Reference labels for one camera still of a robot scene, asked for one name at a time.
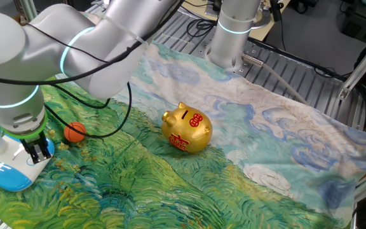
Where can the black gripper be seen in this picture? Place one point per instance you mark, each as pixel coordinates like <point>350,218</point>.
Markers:
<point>33,141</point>

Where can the blue white desk lamp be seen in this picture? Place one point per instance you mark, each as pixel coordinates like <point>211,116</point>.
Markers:
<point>8,165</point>

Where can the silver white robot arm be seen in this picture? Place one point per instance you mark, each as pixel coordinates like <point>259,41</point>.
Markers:
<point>11,47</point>

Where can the wooden desk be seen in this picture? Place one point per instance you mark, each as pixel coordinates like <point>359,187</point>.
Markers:
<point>267,31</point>

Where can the orange mini basketball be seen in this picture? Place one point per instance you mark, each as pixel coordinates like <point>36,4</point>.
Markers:
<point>75,132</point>

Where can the gold piggy bank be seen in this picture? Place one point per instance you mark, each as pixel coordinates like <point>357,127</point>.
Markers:
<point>187,130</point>

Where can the green painted tablecloth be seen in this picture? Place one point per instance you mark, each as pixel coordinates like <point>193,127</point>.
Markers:
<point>265,143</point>

